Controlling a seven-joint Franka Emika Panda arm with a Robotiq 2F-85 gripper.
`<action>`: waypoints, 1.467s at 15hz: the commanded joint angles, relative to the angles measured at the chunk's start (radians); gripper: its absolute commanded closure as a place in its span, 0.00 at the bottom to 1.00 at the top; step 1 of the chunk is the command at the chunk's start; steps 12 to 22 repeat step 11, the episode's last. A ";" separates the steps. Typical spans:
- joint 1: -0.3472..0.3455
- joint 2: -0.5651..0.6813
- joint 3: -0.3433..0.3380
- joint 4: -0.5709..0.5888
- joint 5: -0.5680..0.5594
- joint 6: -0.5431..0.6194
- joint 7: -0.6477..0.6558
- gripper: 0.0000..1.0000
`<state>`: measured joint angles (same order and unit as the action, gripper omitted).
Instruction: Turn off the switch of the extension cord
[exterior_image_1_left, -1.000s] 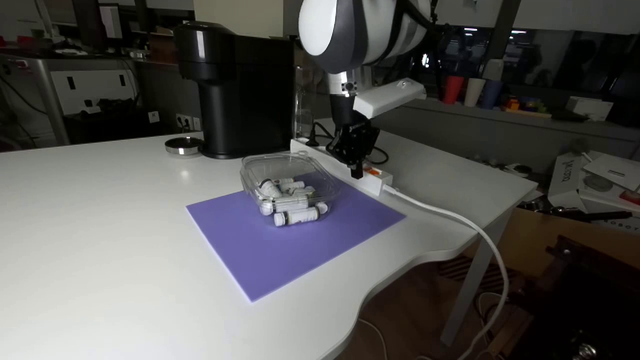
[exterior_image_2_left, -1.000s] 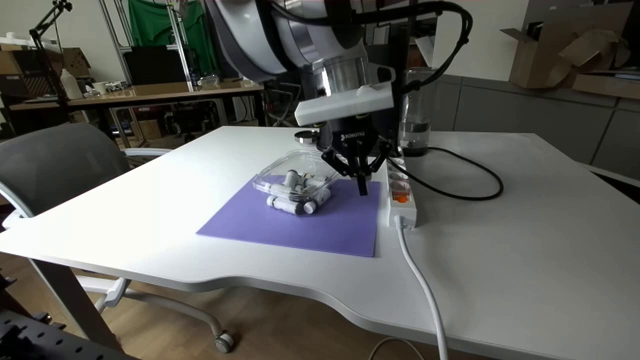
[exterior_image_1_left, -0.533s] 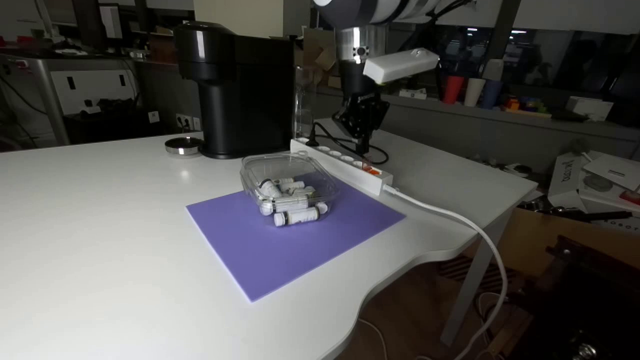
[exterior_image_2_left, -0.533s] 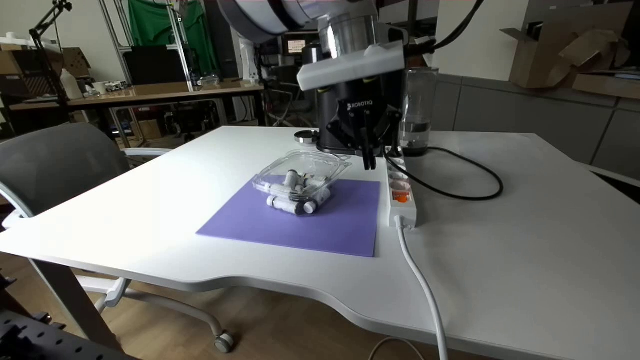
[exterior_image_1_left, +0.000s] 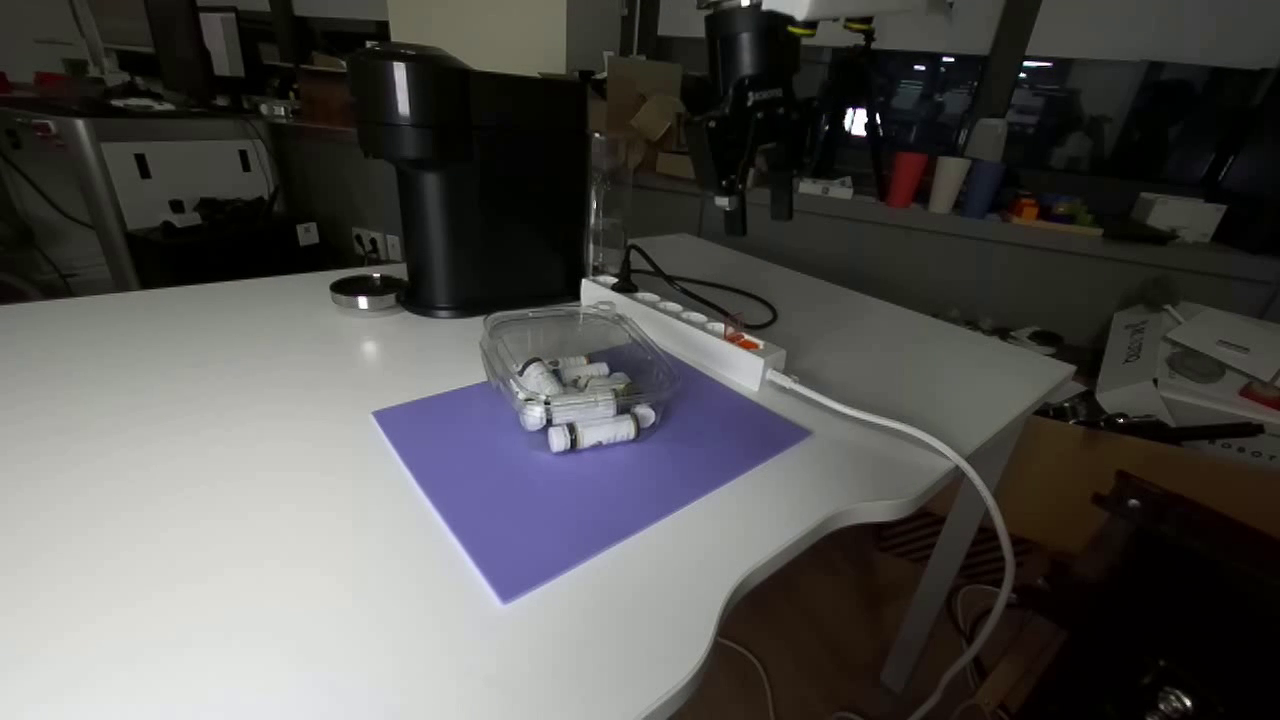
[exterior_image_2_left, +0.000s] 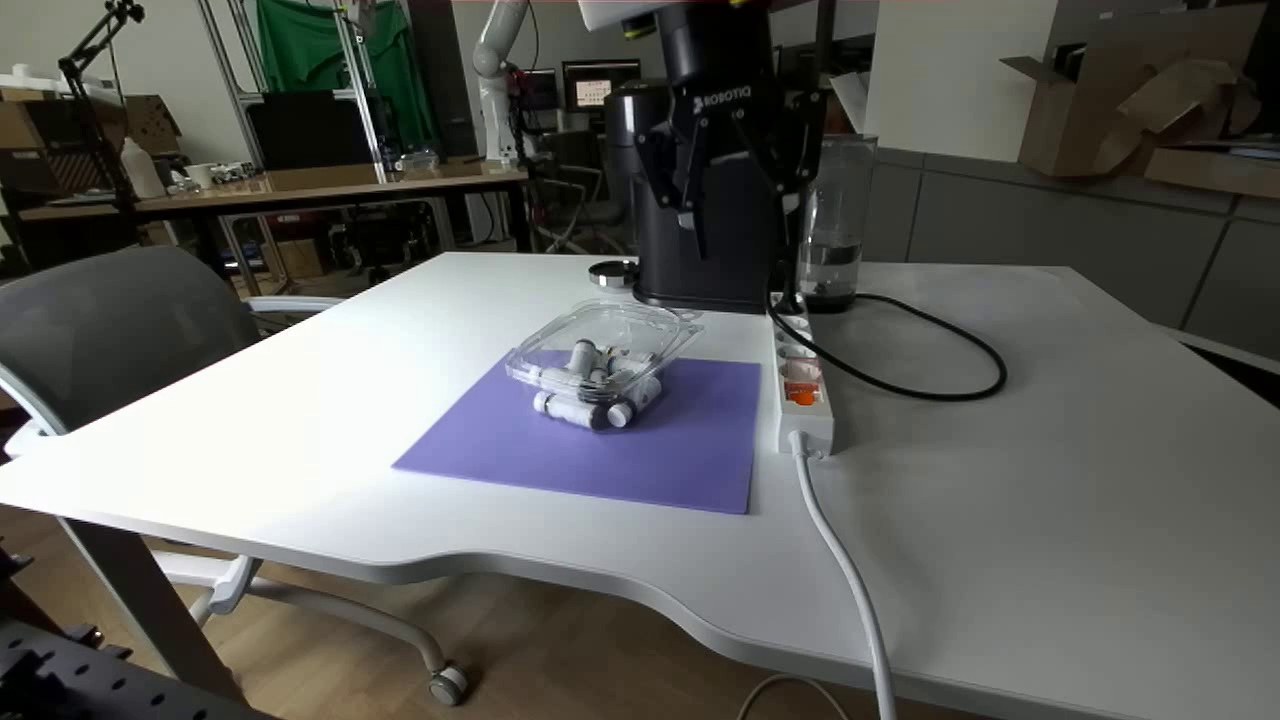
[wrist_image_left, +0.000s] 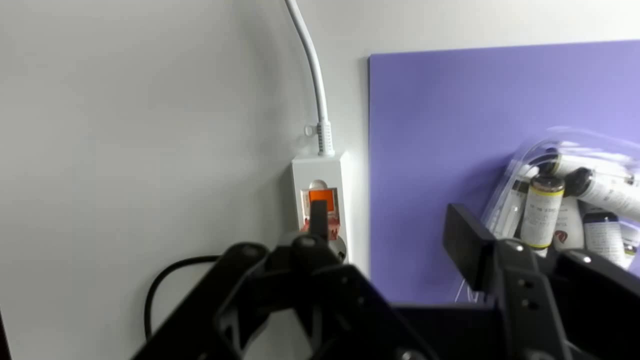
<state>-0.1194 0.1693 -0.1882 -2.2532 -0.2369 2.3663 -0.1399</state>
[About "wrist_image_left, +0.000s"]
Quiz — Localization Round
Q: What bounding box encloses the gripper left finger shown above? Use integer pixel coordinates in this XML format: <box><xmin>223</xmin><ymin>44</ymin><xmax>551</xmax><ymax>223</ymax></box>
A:
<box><xmin>131</xmin><ymin>200</ymin><xmax>442</xmax><ymax>360</ymax></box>

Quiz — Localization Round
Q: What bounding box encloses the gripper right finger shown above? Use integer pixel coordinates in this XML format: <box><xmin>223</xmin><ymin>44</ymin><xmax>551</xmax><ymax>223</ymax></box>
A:
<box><xmin>442</xmin><ymin>202</ymin><xmax>640</xmax><ymax>360</ymax></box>

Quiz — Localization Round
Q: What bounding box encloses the white red logo paint tube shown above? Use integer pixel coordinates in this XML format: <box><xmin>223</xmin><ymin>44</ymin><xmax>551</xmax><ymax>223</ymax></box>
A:
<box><xmin>552</xmin><ymin>197</ymin><xmax>586</xmax><ymax>252</ymax></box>

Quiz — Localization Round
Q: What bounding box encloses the yellow banded paint tube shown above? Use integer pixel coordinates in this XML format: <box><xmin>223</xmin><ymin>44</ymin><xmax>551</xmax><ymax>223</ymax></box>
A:
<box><xmin>520</xmin><ymin>174</ymin><xmax>566</xmax><ymax>250</ymax></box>

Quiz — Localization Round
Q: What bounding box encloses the dark blue label paint tube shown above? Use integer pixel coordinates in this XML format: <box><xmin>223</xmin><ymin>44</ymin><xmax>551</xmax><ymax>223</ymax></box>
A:
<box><xmin>582</xmin><ymin>210</ymin><xmax>626</xmax><ymax>267</ymax></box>

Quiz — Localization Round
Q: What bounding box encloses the white power strip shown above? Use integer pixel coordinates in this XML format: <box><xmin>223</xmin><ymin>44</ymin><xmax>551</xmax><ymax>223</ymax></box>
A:
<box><xmin>291</xmin><ymin>152</ymin><xmax>351</xmax><ymax>264</ymax></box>

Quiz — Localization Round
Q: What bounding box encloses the clear plastic bag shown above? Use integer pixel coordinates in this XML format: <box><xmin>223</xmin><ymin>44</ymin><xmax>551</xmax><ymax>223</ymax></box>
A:
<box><xmin>452</xmin><ymin>127</ymin><xmax>640</xmax><ymax>304</ymax></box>

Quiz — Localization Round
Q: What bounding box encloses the white black capped paint tube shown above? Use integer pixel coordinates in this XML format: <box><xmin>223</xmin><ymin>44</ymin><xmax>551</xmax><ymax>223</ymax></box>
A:
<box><xmin>565</xmin><ymin>167</ymin><xmax>640</xmax><ymax>222</ymax></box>
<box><xmin>536</xmin><ymin>149</ymin><xmax>637</xmax><ymax>182</ymax></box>

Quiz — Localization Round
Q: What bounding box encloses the purple mat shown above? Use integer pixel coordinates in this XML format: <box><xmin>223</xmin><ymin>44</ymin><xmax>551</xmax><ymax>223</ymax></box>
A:
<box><xmin>368</xmin><ymin>40</ymin><xmax>640</xmax><ymax>305</ymax></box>

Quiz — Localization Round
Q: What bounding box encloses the orange rocker switch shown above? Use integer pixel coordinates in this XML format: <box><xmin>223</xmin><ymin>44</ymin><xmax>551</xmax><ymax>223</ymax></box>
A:
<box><xmin>301</xmin><ymin>187</ymin><xmax>342</xmax><ymax>240</ymax></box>

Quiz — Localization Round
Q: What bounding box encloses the black cable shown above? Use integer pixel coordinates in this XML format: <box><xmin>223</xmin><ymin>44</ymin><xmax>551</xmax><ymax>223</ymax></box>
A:
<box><xmin>143</xmin><ymin>255</ymin><xmax>224</xmax><ymax>342</ymax></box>

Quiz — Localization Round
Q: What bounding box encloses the white cable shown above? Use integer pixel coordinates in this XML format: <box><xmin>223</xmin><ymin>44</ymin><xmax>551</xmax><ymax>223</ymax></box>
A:
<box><xmin>284</xmin><ymin>0</ymin><xmax>335</xmax><ymax>157</ymax></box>

